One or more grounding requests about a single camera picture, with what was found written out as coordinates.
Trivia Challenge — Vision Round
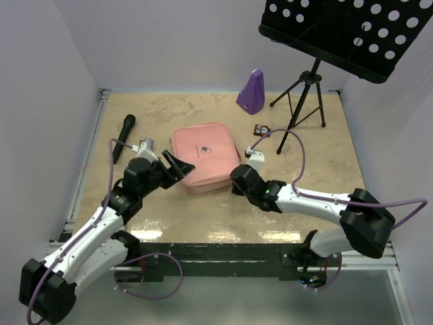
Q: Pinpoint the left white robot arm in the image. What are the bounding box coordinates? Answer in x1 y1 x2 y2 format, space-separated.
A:
19 150 195 324

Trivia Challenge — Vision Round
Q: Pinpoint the black music stand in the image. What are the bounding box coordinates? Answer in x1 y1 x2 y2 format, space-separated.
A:
258 0 433 155

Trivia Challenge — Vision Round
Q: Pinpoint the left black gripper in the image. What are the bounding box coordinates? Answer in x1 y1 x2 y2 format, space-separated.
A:
139 149 193 198

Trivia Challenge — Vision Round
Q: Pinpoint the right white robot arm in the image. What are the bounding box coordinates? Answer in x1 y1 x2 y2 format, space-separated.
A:
230 165 395 266

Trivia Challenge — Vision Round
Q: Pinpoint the pink medicine kit case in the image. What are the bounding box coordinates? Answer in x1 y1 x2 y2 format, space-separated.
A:
170 123 241 195

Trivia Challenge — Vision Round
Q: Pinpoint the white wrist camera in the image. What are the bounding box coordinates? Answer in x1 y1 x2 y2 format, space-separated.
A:
244 147 265 173
132 138 158 163

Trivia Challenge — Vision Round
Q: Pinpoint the owl pattern block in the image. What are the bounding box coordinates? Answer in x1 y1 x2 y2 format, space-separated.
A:
253 124 271 137

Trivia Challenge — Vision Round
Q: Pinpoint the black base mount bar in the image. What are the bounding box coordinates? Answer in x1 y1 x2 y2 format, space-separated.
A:
101 242 342 284

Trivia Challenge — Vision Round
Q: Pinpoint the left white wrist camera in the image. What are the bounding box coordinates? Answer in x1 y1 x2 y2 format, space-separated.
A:
132 138 158 163

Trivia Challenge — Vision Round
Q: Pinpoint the black microphone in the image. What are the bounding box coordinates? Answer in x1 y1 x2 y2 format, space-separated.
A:
112 114 136 164

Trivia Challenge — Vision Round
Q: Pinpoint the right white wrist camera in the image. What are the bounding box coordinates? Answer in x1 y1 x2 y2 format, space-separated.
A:
244 147 265 173

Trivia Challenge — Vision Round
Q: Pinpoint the purple metronome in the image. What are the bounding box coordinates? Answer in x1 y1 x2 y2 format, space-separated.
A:
236 69 265 115

